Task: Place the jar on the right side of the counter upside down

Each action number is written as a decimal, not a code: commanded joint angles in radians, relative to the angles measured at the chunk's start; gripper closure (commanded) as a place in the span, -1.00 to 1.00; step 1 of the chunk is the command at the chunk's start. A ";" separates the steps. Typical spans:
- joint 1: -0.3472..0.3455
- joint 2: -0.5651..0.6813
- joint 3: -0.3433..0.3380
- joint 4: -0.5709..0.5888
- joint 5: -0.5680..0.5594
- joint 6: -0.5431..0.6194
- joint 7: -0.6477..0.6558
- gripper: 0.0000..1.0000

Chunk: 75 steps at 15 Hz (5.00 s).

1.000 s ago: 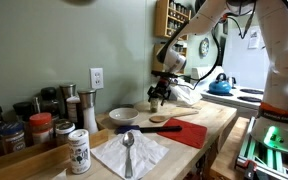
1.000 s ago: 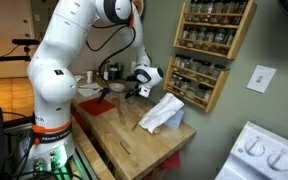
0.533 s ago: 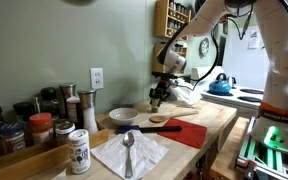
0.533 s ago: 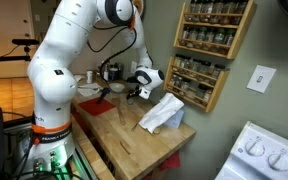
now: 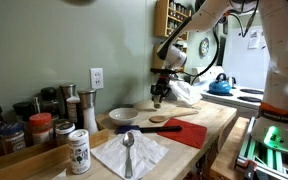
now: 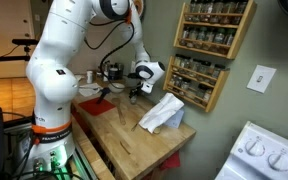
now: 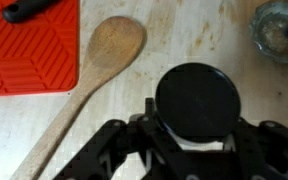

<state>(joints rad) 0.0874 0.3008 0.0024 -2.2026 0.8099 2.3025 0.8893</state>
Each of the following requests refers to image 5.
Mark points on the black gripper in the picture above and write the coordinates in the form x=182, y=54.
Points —
x=162, y=81

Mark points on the glass jar with black lid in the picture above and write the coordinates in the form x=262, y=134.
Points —
x=157, y=102

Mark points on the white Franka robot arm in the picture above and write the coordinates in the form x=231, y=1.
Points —
x=284, y=66

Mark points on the dark jar with white lid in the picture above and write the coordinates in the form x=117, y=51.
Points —
x=65, y=133

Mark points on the dark jar with black lid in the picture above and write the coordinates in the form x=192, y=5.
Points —
x=49, y=100

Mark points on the red lid spice jar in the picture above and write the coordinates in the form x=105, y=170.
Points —
x=41, y=126

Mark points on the black lid spice jar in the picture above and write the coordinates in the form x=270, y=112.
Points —
x=23, y=111

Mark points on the blue lid spice jar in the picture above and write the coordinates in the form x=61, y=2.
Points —
x=13, y=138

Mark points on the wooden spoon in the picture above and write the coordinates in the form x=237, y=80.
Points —
x=159, y=118

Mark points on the white cloth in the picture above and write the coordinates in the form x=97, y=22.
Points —
x=185, y=91

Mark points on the black spatula with blue head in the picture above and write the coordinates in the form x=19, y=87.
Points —
x=157, y=129

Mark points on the white ceramic bowl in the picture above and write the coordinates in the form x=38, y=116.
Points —
x=124, y=116

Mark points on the red silicone mat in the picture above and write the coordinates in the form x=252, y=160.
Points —
x=187, y=133

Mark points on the metal spoon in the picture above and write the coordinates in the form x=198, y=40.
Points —
x=128, y=140

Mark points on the blue kettle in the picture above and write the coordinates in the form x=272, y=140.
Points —
x=220, y=87

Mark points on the white paper napkin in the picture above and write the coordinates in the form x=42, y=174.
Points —
x=147, y=153
x=60, y=175

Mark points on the tall wooden spice rack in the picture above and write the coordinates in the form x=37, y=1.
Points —
x=162, y=20

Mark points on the steel and white pepper mill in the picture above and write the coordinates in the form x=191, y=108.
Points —
x=89, y=113

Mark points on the white capped spice bottle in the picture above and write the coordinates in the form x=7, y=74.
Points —
x=73, y=108

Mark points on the white stove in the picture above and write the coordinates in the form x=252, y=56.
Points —
x=247, y=96

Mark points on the white refrigerator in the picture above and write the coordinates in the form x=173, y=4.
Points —
x=244, y=63

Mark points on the tall steel grinder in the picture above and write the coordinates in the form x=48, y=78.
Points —
x=68, y=90

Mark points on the white printed spice shaker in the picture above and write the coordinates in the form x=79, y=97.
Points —
x=79, y=153

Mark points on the paper note on refrigerator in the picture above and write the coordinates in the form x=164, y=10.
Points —
x=254, y=38

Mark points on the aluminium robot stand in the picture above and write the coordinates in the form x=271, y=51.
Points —
x=250, y=156

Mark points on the wooden tray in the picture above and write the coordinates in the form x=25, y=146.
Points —
x=34, y=160

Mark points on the white wall outlet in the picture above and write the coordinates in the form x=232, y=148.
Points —
x=96, y=78

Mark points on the round decorative wall plate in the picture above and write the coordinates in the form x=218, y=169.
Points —
x=204, y=46

